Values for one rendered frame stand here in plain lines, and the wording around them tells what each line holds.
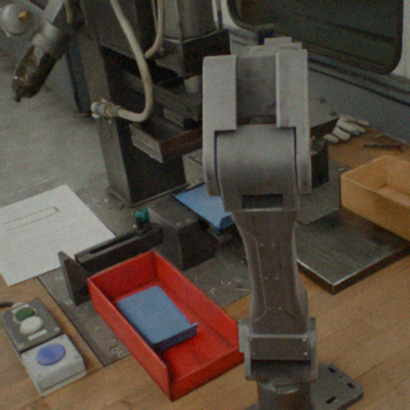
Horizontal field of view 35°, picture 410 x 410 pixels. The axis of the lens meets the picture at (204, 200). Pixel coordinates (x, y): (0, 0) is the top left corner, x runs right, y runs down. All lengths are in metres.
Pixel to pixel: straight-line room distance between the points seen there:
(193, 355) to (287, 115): 0.47
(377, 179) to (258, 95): 0.69
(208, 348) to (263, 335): 0.22
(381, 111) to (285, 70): 1.09
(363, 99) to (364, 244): 0.66
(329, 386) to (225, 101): 0.44
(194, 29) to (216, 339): 0.45
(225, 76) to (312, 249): 0.56
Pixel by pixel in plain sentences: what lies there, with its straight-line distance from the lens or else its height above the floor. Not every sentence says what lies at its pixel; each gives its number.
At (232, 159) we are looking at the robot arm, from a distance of 0.56.
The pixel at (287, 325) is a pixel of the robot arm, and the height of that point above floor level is 1.06.
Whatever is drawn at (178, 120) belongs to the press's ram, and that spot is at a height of 1.15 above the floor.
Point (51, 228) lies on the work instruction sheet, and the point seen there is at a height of 0.90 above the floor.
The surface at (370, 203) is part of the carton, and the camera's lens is 1.17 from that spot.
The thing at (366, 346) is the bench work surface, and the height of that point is 0.90.
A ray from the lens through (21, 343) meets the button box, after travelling 1.00.
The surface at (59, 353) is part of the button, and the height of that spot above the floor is 0.94.
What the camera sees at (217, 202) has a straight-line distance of 1.11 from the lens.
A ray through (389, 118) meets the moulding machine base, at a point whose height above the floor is 0.89.
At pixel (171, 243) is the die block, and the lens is 1.10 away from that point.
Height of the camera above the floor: 1.53
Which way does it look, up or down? 29 degrees down
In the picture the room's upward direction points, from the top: 8 degrees counter-clockwise
